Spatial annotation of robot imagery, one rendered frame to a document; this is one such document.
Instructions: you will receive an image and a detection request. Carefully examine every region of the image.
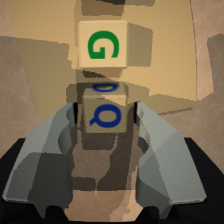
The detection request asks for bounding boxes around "beige letter block with green g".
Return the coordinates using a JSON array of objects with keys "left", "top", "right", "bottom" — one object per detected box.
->
[{"left": 78, "top": 20, "right": 129, "bottom": 69}]

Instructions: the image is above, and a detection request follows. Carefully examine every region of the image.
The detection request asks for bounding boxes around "tan block with blue letters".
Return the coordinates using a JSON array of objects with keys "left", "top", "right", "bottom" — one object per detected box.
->
[{"left": 82, "top": 81, "right": 128, "bottom": 133}]

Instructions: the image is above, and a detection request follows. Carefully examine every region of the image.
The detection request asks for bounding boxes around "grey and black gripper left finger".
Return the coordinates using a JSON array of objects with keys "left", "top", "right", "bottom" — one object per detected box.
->
[{"left": 0, "top": 101, "right": 78, "bottom": 224}]

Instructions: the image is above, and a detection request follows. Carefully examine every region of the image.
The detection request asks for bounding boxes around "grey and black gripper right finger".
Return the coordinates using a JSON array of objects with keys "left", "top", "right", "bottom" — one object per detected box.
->
[{"left": 134, "top": 101, "right": 224, "bottom": 224}]

